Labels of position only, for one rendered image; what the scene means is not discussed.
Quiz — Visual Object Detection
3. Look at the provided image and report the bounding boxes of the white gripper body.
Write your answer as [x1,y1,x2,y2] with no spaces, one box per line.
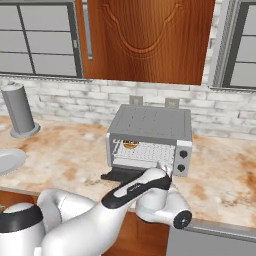
[157,161,175,178]

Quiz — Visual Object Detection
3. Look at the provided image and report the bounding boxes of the brown bagel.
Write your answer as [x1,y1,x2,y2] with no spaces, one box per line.
[122,140,140,150]

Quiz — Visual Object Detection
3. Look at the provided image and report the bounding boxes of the silver toaster oven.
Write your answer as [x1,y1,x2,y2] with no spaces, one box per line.
[105,103,194,178]

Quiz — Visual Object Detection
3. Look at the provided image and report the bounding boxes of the brown wooden cupboard door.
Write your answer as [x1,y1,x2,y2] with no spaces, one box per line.
[75,0,216,86]

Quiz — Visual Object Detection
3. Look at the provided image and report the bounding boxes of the grey plate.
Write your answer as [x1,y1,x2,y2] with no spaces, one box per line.
[0,148,28,177]

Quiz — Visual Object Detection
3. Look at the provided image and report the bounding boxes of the grey dishwasher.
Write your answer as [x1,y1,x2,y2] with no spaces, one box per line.
[165,222,256,256]

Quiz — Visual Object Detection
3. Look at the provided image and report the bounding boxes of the grey framed window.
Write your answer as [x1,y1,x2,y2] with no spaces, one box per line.
[0,0,85,80]
[207,0,256,92]

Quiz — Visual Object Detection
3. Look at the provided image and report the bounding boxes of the brown wooden base cupboard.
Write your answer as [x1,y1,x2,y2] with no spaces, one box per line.
[0,189,169,256]

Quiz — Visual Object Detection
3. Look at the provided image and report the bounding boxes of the grey cylinder paper towel holder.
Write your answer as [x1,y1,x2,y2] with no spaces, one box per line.
[0,81,42,140]

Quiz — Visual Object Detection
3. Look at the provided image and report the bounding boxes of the wire toaster oven rack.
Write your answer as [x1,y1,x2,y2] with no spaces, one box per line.
[112,139,177,165]

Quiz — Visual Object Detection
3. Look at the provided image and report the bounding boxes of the grey wall socket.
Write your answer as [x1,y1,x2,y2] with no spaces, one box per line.
[164,97,181,110]
[128,94,145,106]

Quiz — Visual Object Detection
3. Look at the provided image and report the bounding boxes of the grey cupboard door handle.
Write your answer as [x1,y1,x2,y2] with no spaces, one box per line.
[82,0,94,61]

